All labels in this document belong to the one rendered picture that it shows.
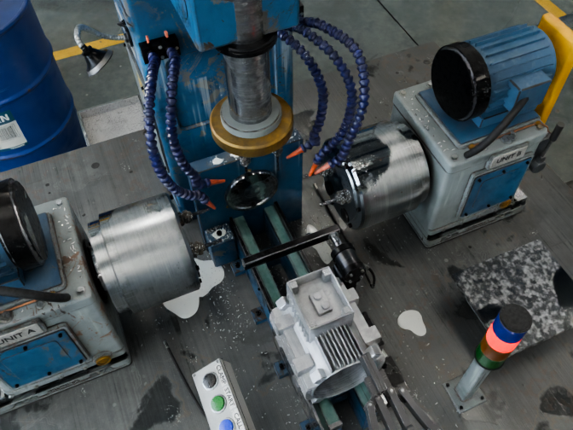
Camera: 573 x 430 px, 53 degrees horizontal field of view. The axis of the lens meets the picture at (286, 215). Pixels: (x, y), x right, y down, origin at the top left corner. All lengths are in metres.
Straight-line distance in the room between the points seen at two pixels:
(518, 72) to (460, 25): 2.44
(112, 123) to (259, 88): 1.62
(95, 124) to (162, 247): 1.48
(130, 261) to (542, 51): 1.05
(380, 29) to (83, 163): 2.29
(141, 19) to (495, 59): 0.78
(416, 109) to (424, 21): 2.34
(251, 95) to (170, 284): 0.47
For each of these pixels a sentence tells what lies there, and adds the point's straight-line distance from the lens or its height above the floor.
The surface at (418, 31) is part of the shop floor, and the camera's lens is 3.78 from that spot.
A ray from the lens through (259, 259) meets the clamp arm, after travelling 1.39.
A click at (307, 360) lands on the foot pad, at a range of 1.23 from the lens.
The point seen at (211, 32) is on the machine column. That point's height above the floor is 1.60.
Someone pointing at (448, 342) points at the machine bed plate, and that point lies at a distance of 1.59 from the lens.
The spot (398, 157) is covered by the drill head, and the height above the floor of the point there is 1.15.
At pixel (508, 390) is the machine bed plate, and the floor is 0.80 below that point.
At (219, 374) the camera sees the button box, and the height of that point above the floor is 1.08.
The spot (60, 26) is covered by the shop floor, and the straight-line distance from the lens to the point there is 4.04.
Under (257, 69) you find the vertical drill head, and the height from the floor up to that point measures 1.49.
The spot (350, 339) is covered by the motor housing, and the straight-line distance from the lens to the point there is 1.22.
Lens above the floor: 2.21
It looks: 54 degrees down
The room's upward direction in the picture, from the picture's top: 1 degrees counter-clockwise
